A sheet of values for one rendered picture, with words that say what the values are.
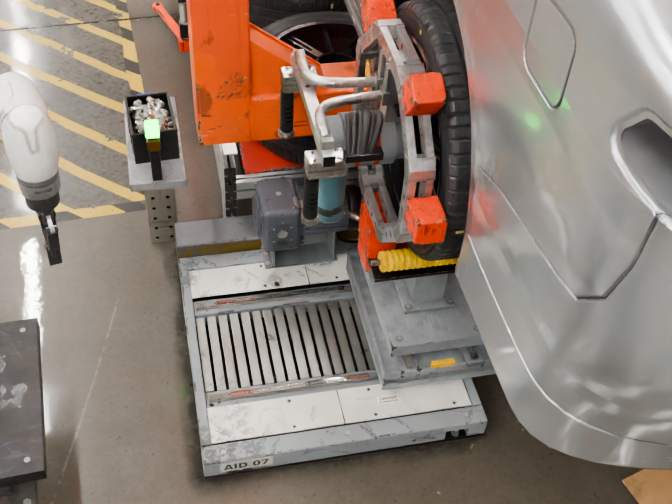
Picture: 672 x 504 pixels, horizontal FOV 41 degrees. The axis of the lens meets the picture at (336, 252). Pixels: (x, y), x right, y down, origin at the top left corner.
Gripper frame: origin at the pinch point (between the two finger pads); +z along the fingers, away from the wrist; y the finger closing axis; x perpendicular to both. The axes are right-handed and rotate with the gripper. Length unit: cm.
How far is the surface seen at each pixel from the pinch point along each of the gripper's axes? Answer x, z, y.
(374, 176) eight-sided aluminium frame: 89, 6, -2
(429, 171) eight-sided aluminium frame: 80, -28, 34
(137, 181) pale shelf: 33, 26, -45
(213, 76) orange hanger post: 58, -7, -44
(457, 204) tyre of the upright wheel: 84, -22, 40
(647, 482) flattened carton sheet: 138, 64, 88
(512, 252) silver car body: 75, -38, 70
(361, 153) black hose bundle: 67, -30, 24
